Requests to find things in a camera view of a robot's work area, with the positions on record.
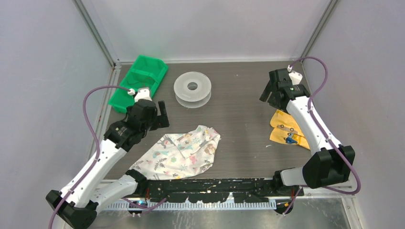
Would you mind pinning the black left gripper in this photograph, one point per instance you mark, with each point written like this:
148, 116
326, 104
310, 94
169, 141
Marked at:
162, 121

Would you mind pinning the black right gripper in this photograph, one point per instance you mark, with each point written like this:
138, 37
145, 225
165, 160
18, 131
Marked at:
265, 95

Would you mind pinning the white perforated cable spool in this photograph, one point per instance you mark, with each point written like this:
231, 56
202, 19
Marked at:
192, 89

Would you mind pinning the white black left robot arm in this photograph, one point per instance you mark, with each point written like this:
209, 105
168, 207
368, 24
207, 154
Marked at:
78, 203

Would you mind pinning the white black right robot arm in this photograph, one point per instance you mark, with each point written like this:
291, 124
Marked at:
330, 160

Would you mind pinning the white patterned cloth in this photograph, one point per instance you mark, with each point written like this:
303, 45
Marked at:
177, 156

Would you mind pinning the yellow printed cloth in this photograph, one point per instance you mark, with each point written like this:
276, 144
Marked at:
286, 130

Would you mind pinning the green plastic divided bin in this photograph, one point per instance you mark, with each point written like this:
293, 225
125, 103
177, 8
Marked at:
144, 72

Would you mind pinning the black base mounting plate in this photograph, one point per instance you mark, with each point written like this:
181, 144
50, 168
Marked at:
243, 190

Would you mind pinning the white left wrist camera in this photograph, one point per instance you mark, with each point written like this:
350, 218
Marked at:
140, 94

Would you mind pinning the aluminium frame rail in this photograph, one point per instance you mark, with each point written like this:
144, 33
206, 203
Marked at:
322, 192

